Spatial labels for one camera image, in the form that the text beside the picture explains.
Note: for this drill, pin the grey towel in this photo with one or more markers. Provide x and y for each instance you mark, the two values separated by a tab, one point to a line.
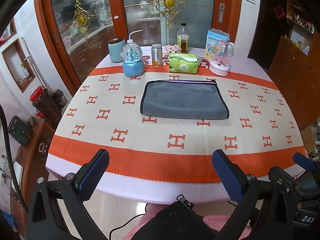
183	100

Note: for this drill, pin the pink fluffy garment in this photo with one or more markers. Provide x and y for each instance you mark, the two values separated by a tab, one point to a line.
215	223

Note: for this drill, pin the orange patterned table blanket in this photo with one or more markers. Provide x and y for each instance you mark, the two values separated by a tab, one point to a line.
160	130

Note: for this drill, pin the cardboard box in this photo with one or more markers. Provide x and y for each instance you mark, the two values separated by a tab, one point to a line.
310	137

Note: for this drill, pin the black zippered jacket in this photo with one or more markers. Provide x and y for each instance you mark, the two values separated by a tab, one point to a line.
180	222

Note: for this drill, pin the silver metal can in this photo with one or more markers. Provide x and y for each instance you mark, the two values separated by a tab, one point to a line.
157	55

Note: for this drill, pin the green tissue pack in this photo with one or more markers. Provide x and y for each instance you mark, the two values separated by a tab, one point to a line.
183	63

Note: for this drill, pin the white spout wash bottle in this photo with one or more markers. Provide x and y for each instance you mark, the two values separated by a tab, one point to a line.
133	40

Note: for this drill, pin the black handheld device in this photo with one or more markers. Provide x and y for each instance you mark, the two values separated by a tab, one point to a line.
18	131

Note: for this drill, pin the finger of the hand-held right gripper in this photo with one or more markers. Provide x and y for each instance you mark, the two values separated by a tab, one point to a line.
304	161
287	182

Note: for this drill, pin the teal lidded jar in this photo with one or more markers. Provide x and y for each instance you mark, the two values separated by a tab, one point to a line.
115	50

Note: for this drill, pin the pink dome music box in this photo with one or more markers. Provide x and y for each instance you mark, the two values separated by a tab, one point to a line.
220	58

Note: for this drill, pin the blue castle snow globe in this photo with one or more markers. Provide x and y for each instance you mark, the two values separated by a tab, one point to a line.
133	60

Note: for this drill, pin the wooden framed window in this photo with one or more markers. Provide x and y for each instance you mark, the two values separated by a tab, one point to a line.
18	66

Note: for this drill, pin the red lidded dark jar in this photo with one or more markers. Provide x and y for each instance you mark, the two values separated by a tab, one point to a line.
48	108

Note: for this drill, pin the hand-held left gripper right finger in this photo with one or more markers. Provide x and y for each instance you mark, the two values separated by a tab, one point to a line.
228	177

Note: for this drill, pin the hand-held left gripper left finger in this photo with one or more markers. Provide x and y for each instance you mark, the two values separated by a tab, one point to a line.
93	176

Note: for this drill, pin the gold door ornament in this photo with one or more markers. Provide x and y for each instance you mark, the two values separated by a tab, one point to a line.
82	20
169	2

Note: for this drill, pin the wooden side cabinet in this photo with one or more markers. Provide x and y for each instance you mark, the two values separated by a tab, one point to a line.
27	165

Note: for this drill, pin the wooden wall shelf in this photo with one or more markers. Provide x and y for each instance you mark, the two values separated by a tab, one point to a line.
301	27

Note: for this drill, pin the red lidded container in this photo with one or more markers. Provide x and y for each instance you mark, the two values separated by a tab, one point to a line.
37	95

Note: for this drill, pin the blue and white carton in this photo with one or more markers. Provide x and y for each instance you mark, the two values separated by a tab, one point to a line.
217	38

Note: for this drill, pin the glass bottle with amber liquid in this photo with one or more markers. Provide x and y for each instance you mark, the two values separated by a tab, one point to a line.
183	39

